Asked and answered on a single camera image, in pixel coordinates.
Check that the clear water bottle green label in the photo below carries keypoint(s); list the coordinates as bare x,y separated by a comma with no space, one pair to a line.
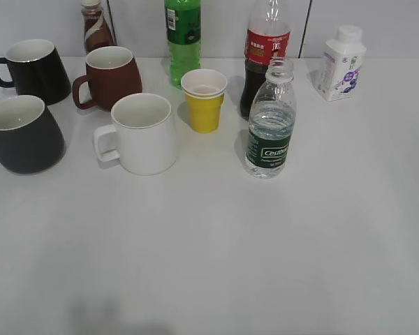
271,121

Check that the dark grey ceramic mug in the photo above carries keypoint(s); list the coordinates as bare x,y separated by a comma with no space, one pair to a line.
31,140

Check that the white ceramic mug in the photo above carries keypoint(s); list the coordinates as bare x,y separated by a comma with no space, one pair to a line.
141,137

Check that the dark red ceramic mug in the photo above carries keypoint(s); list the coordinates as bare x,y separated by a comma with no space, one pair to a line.
111,74

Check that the black ceramic mug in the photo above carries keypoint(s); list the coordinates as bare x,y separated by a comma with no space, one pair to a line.
34,67

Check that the yellow paper cup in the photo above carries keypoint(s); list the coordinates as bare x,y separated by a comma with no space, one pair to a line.
204,90

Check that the cola bottle red label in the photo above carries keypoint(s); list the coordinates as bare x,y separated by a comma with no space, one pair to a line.
268,35

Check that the green soda bottle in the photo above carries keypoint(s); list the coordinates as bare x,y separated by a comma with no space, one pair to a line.
183,27

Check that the white yogurt drink carton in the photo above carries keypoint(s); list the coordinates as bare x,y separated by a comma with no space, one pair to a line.
341,62

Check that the brown coffee drink bottle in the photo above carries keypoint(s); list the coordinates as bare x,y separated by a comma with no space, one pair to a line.
96,30

